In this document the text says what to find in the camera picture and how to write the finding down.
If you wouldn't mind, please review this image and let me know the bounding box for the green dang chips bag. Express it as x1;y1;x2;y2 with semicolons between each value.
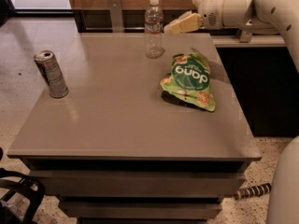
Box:
160;50;216;112

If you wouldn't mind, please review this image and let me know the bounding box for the white power strip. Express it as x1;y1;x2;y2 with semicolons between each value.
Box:
234;183;272;200

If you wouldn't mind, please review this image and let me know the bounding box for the black chair base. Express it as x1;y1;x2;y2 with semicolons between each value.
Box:
0;147;46;224

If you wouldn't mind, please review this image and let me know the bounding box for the grey drawer cabinet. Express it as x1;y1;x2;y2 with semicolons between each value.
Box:
7;34;261;224

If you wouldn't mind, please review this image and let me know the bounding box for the clear plastic water bottle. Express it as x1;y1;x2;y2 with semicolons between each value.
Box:
144;0;164;59

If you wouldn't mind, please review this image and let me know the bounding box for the metal bracket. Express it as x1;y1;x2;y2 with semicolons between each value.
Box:
236;29;252;43
108;0;124;33

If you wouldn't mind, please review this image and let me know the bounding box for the silver redbull can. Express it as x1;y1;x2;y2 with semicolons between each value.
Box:
34;50;69;99

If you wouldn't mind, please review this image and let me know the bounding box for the left metal bracket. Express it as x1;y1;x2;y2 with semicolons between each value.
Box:
108;0;124;33

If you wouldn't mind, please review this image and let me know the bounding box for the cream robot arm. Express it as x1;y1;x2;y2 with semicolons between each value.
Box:
164;0;299;224

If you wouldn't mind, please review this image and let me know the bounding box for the right metal bracket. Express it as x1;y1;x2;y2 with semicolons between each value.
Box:
236;29;252;43

